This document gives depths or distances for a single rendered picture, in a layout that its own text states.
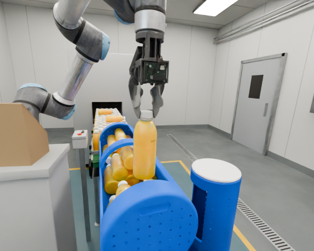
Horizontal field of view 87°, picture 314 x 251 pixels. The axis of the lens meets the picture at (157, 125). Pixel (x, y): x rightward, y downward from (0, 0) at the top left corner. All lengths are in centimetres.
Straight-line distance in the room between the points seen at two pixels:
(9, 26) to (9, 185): 555
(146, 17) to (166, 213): 49
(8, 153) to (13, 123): 14
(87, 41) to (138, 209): 71
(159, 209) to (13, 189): 66
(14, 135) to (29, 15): 538
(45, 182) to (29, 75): 521
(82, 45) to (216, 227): 115
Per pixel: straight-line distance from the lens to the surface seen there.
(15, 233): 109
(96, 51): 88
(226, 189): 99
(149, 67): 41
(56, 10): 83
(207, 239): 118
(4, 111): 89
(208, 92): 632
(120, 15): 58
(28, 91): 104
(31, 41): 600
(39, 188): 92
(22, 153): 91
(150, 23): 44
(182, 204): 51
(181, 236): 59
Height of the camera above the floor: 150
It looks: 14 degrees down
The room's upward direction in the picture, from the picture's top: 2 degrees clockwise
